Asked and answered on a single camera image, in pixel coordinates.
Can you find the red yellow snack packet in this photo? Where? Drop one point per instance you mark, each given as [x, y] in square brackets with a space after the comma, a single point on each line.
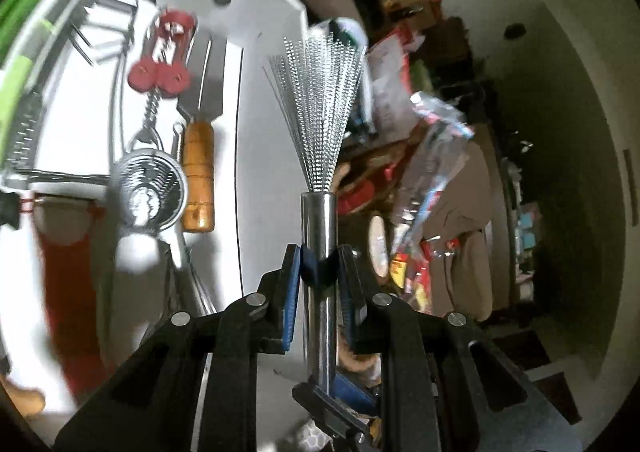
[407, 279]

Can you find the red silicone utensil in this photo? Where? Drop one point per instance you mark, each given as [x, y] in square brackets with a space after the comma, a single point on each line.
[70, 292]

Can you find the white container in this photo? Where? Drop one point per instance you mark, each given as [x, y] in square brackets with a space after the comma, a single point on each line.
[270, 132]

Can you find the clear plastic bag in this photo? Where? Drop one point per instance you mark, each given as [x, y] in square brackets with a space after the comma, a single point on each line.
[435, 157]

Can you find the red corkscrew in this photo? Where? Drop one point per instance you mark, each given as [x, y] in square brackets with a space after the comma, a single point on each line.
[160, 77]

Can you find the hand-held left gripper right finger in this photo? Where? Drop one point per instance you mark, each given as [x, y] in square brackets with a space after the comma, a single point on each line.
[350, 312]

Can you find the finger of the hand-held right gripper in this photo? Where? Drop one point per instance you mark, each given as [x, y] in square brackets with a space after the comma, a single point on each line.
[330, 409]
[357, 399]

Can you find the steel spring whisk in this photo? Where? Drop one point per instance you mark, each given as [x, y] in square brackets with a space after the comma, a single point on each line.
[320, 222]

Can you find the brown cloth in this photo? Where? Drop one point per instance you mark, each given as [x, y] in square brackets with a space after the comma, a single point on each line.
[465, 242]

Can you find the metal tea strainer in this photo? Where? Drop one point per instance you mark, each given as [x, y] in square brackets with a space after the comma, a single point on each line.
[150, 192]

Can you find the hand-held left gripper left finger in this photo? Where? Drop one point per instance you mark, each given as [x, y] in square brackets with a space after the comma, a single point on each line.
[292, 302]

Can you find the red round tin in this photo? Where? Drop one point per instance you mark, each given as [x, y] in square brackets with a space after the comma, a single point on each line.
[356, 197]

